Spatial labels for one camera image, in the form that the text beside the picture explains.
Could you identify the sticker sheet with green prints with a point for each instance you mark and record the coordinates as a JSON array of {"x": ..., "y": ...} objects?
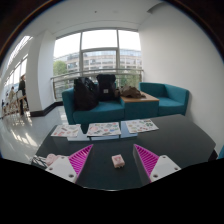
[{"x": 141, "y": 126}]

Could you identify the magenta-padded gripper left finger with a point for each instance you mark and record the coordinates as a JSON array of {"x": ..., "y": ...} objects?
[{"x": 65, "y": 168}]

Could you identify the teal sofa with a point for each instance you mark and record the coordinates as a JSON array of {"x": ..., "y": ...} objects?
[{"x": 100, "y": 113}]

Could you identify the person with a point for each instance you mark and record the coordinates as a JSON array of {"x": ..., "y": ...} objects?
[
  {"x": 22, "y": 90},
  {"x": 12, "y": 94}
]

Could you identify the teal armchair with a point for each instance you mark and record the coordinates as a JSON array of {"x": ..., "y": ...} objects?
[{"x": 171, "y": 100}]

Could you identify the large black backpack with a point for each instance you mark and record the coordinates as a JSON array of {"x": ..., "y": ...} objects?
[{"x": 85, "y": 95}]

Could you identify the pink charger block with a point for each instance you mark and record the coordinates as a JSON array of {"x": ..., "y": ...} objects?
[{"x": 118, "y": 161}]

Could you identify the black backpack with grey label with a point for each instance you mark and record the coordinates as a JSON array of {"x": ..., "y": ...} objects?
[{"x": 106, "y": 86}]

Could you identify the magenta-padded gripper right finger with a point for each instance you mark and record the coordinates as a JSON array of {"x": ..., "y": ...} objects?
[{"x": 161, "y": 168}]

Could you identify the metal window railing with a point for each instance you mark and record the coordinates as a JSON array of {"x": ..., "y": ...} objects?
[{"x": 63, "y": 76}]

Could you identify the sticker sheet with pastel prints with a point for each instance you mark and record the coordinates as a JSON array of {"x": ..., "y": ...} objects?
[{"x": 103, "y": 129}]

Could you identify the sticker sheet with red prints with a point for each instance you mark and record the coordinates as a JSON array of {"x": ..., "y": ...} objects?
[{"x": 66, "y": 130}]

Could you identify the teal chair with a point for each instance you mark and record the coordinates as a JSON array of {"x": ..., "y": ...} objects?
[{"x": 221, "y": 152}]

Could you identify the teal side table wooden top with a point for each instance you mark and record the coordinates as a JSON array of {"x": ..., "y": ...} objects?
[{"x": 140, "y": 106}]

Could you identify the brown bag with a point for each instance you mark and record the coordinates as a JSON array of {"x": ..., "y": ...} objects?
[{"x": 130, "y": 91}]

